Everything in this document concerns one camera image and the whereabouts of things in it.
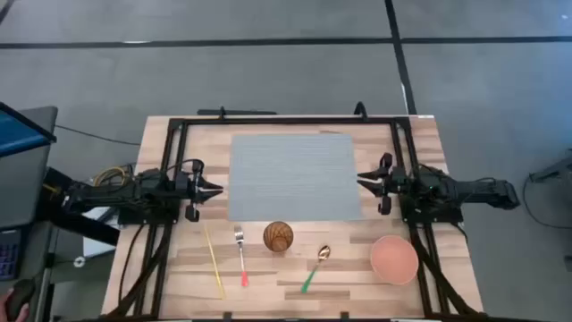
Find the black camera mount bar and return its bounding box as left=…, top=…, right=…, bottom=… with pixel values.
left=197, top=106, right=279, bottom=119

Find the grey floor stand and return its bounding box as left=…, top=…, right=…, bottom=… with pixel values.
left=528, top=149, right=572, bottom=184

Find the black floor cable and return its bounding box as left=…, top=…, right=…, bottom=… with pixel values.
left=521, top=173, right=572, bottom=231
left=55, top=123, right=142, bottom=148

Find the black keyboard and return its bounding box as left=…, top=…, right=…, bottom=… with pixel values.
left=0, top=227, right=24, bottom=283

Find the black computer mouse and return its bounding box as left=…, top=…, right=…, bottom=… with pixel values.
left=4, top=277, right=37, bottom=321

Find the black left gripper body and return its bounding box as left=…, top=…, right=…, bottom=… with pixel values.
left=175, top=158, right=206, bottom=224

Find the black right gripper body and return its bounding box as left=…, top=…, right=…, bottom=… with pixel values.
left=377, top=152, right=408, bottom=216

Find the yellow chopstick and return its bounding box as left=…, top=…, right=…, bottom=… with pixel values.
left=203, top=223, right=226, bottom=301

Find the amber faceted plastic cup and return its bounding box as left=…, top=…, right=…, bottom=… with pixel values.
left=262, top=220, right=295, bottom=253

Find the black metal table frame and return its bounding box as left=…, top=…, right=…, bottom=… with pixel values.
left=105, top=114, right=484, bottom=322

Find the person's hand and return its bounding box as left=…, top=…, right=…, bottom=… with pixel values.
left=0, top=288, right=31, bottom=322

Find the pink bowl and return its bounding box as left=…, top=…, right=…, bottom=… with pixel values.
left=369, top=234, right=420, bottom=286

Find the red-handled metal fork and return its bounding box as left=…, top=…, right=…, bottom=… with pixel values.
left=233, top=225, right=250, bottom=288

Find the blue-screen monitor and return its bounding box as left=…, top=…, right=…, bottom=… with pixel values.
left=0, top=101, right=58, bottom=158

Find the green-handled gold spoon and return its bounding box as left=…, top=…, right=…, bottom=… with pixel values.
left=299, top=244, right=332, bottom=295

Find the yellow cable bundle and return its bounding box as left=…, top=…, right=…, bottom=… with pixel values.
left=92, top=165, right=131, bottom=188

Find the grey woven placemat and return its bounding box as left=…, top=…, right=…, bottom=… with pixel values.
left=227, top=132, right=365, bottom=223

